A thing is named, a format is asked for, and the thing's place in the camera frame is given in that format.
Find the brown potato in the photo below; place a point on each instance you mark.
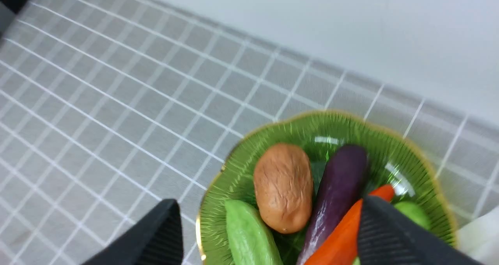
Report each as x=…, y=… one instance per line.
x=284, y=187

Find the orange carrot with leaves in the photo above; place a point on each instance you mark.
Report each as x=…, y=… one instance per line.
x=340, y=248

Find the green glass plate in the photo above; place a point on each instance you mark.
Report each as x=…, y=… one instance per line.
x=392, y=159

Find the green gourd right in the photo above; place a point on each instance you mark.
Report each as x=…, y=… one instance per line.
x=414, y=212

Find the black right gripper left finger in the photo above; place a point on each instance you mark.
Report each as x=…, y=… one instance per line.
x=155, y=240

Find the green gourd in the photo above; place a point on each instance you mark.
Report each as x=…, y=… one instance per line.
x=414, y=212
x=250, y=240

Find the green gourd lower left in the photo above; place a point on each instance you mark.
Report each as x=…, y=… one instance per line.
x=250, y=240

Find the white cloth bag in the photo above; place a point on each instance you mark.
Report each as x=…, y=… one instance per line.
x=479, y=239

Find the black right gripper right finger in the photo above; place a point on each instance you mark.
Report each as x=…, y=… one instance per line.
x=388, y=237

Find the grey checked tablecloth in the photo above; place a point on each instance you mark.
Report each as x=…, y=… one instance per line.
x=109, y=106

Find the purple eggplant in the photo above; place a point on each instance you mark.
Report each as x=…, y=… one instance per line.
x=340, y=187

